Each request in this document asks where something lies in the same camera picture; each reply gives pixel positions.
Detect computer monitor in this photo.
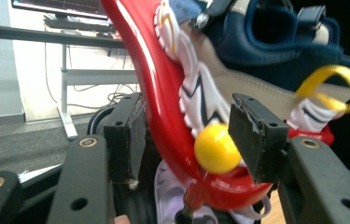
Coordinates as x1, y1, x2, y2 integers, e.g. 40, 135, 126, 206
10, 0, 108, 20

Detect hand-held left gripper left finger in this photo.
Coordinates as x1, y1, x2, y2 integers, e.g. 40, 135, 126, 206
46, 91, 147, 224

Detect white-legged desk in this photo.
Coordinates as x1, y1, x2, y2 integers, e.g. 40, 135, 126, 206
0, 22, 140, 142

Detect tangle of black cables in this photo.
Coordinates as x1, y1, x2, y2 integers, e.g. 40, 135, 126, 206
43, 42, 140, 112

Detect black keyboard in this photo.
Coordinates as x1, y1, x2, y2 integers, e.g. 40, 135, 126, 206
43, 15, 117, 33

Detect navy and white sneaker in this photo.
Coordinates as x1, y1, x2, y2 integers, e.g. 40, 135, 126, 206
153, 0, 350, 138

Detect red and black shoe rack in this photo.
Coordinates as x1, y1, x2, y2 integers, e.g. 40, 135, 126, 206
87, 0, 335, 224

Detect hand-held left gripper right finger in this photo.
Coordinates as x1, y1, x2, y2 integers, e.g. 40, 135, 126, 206
228, 92, 350, 224

